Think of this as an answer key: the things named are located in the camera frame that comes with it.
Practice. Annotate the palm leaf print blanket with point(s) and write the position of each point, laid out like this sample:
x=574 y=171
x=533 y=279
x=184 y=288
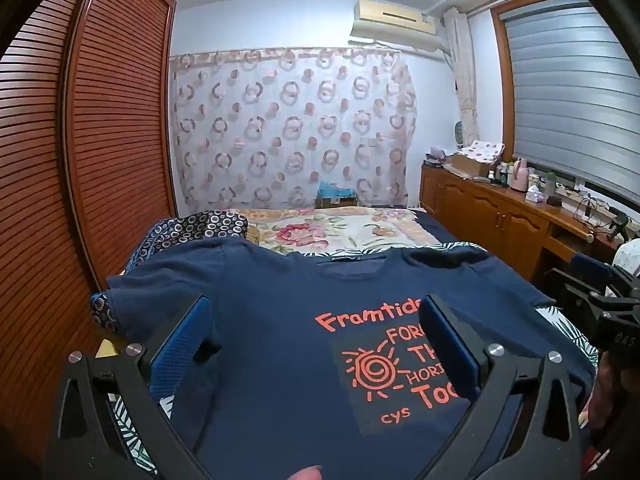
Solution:
x=565 y=325

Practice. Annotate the person's left hand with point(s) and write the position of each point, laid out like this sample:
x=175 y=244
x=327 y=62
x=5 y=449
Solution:
x=306 y=474

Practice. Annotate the green bottle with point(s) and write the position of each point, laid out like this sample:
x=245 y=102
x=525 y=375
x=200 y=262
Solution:
x=550 y=184

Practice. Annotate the person's right hand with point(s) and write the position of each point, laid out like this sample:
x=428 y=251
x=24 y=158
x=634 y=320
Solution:
x=610 y=395

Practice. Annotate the dark glass bottle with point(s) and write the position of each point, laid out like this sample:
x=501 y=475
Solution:
x=502 y=175

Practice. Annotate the wooden cabinet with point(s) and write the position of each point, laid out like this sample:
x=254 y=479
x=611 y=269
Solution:
x=490 y=210

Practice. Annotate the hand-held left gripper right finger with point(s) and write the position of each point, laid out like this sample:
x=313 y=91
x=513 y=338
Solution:
x=450 y=355

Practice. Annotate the navy printed t-shirt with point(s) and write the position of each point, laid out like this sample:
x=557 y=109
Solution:
x=275 y=335

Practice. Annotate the lavender tissue pack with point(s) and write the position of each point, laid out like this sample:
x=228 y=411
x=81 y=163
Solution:
x=534 y=195

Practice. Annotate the navy bed sheet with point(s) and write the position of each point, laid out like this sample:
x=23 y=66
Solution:
x=435 y=225

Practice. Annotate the beige air conditioner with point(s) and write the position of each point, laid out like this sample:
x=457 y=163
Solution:
x=390 y=17

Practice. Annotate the circle-patterned sheer curtain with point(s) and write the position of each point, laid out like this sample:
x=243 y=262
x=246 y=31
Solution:
x=300 y=135

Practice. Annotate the small black box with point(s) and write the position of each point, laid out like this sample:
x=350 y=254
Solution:
x=553 y=201

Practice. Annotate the grey window blind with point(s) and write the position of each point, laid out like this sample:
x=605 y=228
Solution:
x=565 y=85

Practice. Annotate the crumpled blue cloth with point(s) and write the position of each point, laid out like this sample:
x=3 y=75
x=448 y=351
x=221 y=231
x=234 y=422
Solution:
x=336 y=190

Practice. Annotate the small cardboard box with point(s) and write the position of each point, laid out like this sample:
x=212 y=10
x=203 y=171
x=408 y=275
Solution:
x=337 y=203

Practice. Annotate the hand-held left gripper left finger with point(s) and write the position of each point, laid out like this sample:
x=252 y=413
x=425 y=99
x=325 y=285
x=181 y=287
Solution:
x=180 y=350

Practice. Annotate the small desk fan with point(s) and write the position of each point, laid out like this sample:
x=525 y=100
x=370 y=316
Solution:
x=460 y=134

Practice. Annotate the wooden louvred wardrobe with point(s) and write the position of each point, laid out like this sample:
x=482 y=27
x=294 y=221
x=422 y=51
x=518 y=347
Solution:
x=100 y=110

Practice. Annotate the dark circle-print folded cloth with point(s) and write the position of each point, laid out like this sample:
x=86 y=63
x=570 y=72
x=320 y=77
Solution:
x=210 y=225

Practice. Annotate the white printed bag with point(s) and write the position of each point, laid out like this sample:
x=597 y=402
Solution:
x=629 y=260

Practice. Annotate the purple box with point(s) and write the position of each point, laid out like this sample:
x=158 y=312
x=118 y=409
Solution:
x=438 y=154

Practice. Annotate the pink thermos jug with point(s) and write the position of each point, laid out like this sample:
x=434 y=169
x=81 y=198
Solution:
x=520 y=175

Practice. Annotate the beige lace window curtain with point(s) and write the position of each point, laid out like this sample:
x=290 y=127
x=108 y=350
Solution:
x=465 y=85

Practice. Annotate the black tripod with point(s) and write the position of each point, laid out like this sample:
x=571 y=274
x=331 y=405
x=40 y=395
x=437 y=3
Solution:
x=619 y=225

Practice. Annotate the open cardboard box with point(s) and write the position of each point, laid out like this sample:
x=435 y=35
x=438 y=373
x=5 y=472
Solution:
x=467 y=167

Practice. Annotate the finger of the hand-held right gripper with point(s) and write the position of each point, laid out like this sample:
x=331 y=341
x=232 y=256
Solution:
x=565 y=287
x=592 y=264

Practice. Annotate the floral blanket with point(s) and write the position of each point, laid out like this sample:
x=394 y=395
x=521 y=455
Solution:
x=310 y=232

